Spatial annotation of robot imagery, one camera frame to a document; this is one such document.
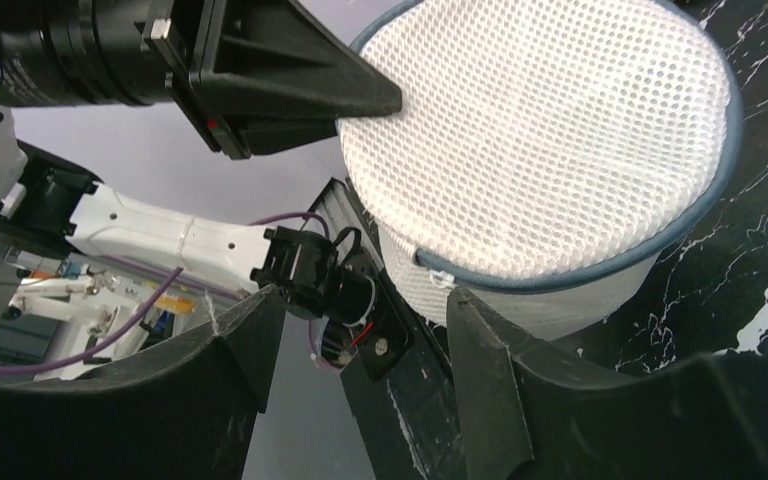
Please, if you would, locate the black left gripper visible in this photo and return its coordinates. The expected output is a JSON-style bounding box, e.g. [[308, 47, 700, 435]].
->
[[0, 1, 402, 158]]

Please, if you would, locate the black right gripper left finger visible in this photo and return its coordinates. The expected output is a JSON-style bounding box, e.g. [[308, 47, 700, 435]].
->
[[0, 286, 285, 479]]

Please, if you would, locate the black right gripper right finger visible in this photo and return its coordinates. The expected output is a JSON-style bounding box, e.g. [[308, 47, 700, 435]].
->
[[447, 287, 768, 479]]

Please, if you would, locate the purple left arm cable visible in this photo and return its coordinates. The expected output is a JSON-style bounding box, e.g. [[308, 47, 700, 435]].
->
[[0, 210, 332, 378]]

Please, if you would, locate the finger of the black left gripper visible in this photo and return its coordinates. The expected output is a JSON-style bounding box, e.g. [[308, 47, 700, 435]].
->
[[224, 113, 337, 159]]

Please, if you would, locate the white mesh bag blue trim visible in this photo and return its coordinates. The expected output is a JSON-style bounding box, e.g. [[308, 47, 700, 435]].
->
[[338, 1, 743, 340]]

